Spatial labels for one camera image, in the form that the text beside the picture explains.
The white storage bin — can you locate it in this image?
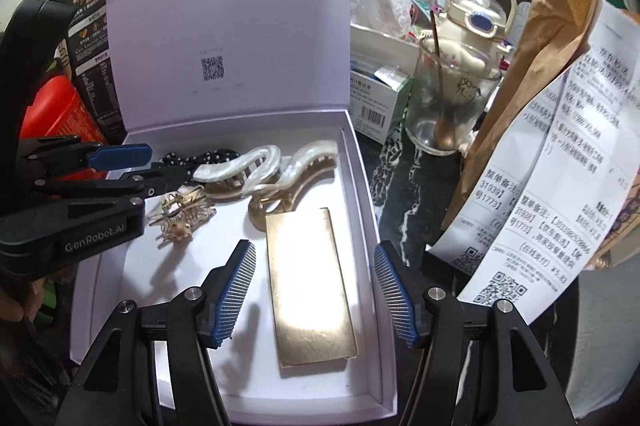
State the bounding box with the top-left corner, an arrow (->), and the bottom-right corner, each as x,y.
350,22 -> 426,72

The long metal spoon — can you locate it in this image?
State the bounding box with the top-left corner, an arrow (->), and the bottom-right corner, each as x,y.
429,10 -> 453,142

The lilac gift box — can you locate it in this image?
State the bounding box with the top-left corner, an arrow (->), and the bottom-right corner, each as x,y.
70,0 -> 398,424

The gold rectangular plate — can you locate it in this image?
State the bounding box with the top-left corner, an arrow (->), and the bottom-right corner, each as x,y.
264,207 -> 360,369

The black polka dot scrunchie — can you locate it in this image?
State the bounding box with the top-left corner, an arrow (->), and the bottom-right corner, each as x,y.
150,145 -> 241,177

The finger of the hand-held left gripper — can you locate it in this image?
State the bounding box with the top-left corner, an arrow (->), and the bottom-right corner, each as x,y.
17,136 -> 153,179
32,166 -> 193,203

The green white medicine box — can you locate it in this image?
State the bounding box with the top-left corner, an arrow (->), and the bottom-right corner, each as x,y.
350,68 -> 413,146

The dark translucent hair claw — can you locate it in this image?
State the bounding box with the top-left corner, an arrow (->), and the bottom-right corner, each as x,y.
202,178 -> 301,234

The black snack bag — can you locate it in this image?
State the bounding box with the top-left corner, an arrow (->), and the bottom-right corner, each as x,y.
52,0 -> 126,142

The cream water bottle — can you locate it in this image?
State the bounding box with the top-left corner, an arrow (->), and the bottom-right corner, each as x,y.
432,0 -> 518,72

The long white receipt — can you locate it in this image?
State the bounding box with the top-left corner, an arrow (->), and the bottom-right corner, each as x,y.
457,6 -> 640,326

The red canister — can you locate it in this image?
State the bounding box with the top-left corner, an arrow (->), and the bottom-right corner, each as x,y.
20,75 -> 108,147

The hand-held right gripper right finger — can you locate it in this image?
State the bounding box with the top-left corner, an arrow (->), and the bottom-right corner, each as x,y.
372,240 -> 583,426

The gold hair claw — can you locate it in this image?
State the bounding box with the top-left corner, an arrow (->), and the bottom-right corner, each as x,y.
146,186 -> 217,249

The clear drinking glass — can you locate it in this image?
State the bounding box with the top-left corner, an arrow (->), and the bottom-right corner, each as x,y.
404,35 -> 502,155

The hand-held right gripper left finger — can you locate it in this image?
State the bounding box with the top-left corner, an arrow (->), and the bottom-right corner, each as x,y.
54,240 -> 258,426

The pearl white hair claw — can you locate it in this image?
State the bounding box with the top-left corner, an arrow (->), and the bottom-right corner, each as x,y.
192,140 -> 340,202

